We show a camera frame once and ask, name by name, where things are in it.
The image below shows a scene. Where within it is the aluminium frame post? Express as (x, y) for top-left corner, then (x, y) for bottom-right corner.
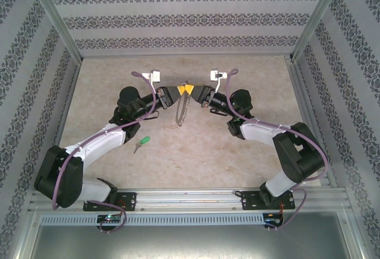
(290, 0), (348, 62)
(23, 0), (83, 61)

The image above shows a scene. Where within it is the aluminium back frame beam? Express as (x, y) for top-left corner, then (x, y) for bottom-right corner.
(79, 53), (295, 59)

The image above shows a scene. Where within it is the grey metal sheet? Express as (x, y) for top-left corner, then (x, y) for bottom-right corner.
(29, 225), (362, 259)

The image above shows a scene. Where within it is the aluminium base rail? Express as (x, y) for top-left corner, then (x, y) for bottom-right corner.
(28, 187), (354, 214)

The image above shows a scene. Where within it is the aluminium side rail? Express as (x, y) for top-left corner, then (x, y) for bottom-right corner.
(284, 56), (339, 188)

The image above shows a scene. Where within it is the slotted grey cable duct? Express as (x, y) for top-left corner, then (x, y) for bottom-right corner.
(40, 213), (265, 226)

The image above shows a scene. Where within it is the green-capped key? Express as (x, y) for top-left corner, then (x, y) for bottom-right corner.
(133, 135), (151, 154)

